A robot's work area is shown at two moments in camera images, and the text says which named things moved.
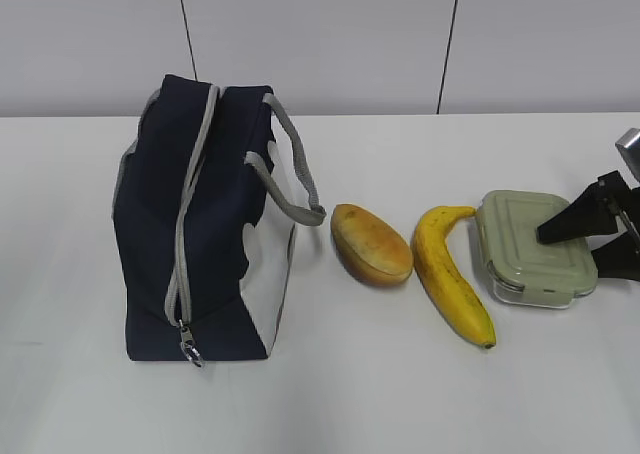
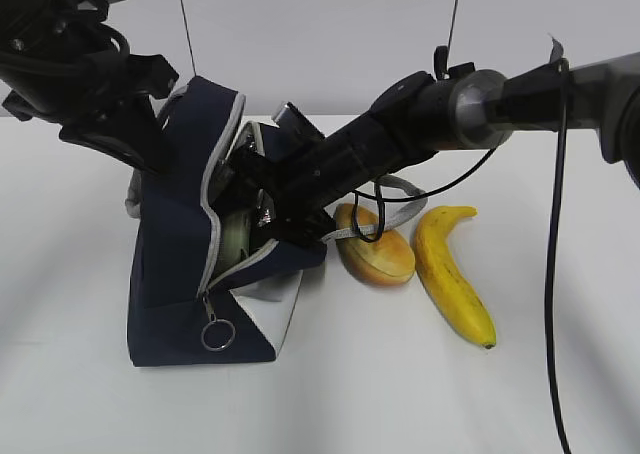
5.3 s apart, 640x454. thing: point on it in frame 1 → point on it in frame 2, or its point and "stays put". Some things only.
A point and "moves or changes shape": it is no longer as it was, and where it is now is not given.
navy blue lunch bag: [212, 183] moves or changes shape
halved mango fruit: [368, 247] stays put
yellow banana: [445, 277] stays put
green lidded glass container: [524, 271] → [236, 233]
